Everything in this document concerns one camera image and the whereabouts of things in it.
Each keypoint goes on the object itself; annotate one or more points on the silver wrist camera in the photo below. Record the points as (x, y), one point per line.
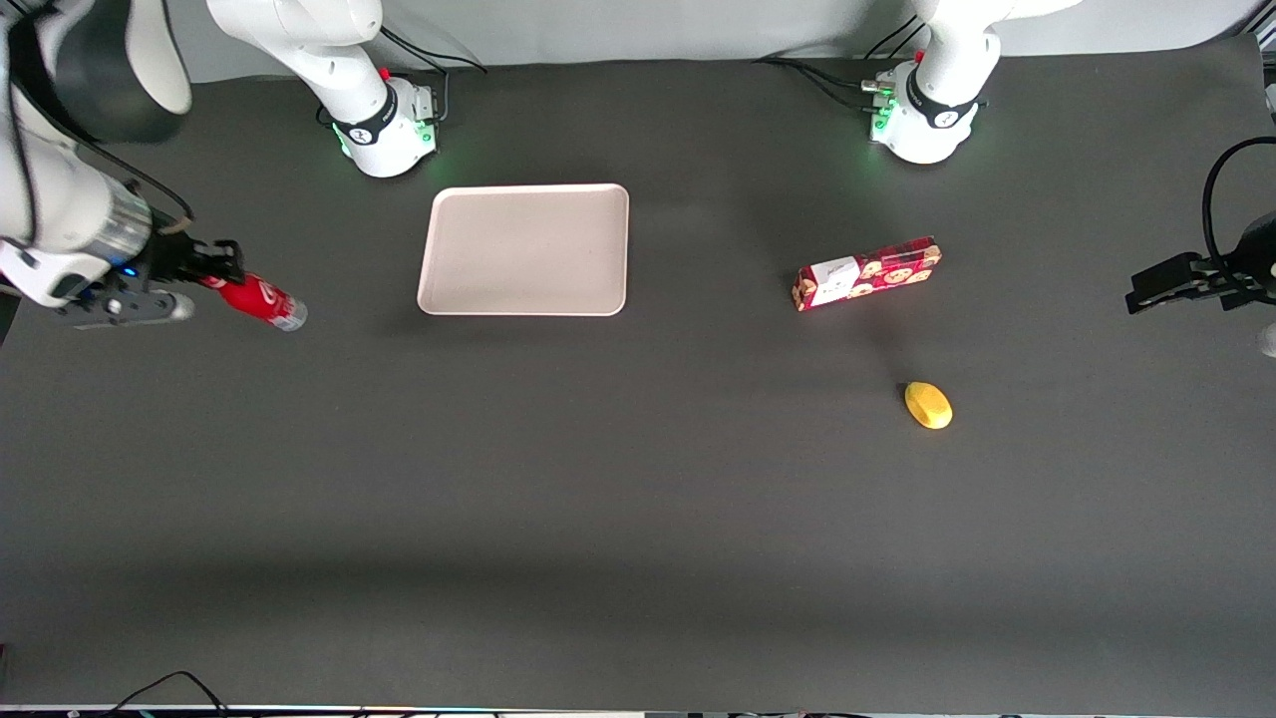
(130, 309)
(1269, 341)

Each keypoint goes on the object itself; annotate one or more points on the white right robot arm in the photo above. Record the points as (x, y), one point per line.
(60, 199)

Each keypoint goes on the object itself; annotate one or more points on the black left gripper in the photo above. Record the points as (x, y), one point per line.
(1253, 261)

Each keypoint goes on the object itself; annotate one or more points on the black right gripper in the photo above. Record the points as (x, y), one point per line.
(171, 259)

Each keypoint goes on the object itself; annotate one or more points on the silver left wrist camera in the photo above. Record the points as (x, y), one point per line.
(1269, 341)

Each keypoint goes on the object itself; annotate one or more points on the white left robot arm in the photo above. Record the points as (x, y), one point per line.
(932, 120)

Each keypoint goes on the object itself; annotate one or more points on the red coke bottle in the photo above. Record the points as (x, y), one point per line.
(264, 301)

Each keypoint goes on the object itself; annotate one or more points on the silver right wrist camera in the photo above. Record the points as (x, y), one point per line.
(130, 309)

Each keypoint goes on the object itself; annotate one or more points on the red cookie box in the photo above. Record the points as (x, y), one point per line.
(877, 274)

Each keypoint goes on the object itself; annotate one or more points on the beige plastic tray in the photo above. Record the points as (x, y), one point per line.
(525, 249)

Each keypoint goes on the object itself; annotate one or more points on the yellow lemon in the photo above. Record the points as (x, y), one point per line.
(928, 406)

